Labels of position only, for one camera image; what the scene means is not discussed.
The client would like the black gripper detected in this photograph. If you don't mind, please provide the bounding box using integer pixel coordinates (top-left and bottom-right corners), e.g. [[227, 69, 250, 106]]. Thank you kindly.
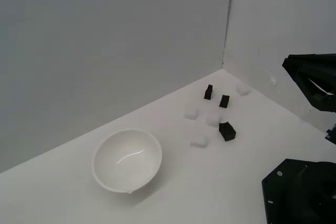
[[293, 62, 336, 145]]

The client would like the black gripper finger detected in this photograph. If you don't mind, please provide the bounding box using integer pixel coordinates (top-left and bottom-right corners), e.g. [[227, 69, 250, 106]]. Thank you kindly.
[[282, 53, 336, 74]]

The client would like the small black foam cube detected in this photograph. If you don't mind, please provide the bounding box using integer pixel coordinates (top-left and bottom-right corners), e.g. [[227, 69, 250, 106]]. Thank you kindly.
[[219, 94, 230, 109]]

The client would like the elongated black foam block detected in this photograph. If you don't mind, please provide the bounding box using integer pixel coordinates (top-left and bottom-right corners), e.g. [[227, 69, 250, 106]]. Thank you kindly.
[[204, 84, 214, 101]]

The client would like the large black foam cube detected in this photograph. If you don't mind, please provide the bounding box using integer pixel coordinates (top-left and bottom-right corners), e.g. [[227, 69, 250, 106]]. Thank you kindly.
[[218, 121, 237, 142]]

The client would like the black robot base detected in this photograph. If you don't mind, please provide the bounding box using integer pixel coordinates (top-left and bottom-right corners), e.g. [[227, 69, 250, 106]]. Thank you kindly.
[[261, 158, 336, 224]]

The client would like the white bowl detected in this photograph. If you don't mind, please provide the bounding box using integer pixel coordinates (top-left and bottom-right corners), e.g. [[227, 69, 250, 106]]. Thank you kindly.
[[91, 128, 163, 195]]

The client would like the white foam cube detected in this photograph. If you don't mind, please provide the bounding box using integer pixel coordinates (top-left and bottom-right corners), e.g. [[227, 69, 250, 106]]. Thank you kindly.
[[190, 134, 208, 148], [183, 106, 199, 120], [206, 112, 222, 127], [235, 83, 250, 97]]

